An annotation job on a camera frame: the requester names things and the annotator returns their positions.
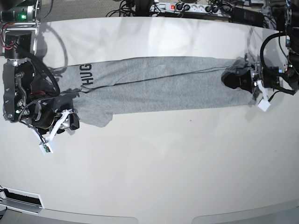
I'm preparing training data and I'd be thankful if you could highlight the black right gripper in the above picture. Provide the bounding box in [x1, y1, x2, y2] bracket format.
[30, 102, 80, 131]

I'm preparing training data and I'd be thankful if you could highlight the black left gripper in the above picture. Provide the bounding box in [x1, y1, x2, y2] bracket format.
[221, 67, 281, 93]

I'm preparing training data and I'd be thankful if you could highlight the grey t-shirt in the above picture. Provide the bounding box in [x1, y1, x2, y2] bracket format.
[53, 57, 254, 127]

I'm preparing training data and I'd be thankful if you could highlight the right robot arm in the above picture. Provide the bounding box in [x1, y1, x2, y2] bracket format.
[0, 0, 79, 133]

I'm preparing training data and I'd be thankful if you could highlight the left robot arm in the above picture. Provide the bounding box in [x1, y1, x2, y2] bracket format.
[221, 0, 299, 95]

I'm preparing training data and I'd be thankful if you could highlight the black power adapter box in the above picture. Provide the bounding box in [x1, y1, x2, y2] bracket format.
[231, 7, 264, 27]

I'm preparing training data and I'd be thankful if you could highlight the white power strip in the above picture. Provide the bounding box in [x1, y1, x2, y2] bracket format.
[149, 0, 233, 18]

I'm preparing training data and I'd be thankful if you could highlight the white slotted bracket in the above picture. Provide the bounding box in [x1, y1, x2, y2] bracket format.
[0, 186, 45, 215]

